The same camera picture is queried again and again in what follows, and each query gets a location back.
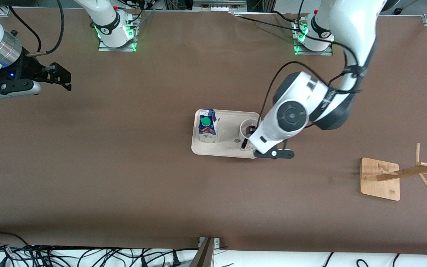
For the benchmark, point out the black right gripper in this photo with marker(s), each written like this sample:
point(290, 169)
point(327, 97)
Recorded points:
point(29, 69)

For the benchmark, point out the white smiley face cup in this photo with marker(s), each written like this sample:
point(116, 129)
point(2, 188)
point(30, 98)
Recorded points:
point(244, 128)

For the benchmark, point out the blue white milk carton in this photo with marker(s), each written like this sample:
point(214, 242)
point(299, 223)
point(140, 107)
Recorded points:
point(208, 128)

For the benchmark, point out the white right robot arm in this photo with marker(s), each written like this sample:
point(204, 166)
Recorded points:
point(108, 18)

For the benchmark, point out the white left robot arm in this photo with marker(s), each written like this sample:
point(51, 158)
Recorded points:
point(291, 115)

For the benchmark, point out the cream rabbit print tray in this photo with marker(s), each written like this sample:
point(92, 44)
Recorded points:
point(228, 146)

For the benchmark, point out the white control box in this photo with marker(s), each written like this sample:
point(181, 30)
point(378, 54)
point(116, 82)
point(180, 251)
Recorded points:
point(219, 6)

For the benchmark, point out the wooden mug stand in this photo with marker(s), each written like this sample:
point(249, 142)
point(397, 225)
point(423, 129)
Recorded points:
point(378, 185)

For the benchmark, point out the small black knob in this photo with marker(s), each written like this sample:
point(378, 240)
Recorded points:
point(398, 11)

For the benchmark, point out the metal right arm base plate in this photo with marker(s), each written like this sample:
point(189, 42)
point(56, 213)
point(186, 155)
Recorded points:
point(117, 49)

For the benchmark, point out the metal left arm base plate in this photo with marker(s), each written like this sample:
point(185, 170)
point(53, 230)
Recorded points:
point(313, 53)

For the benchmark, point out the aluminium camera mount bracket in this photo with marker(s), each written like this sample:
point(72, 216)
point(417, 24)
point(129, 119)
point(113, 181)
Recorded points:
point(204, 256)

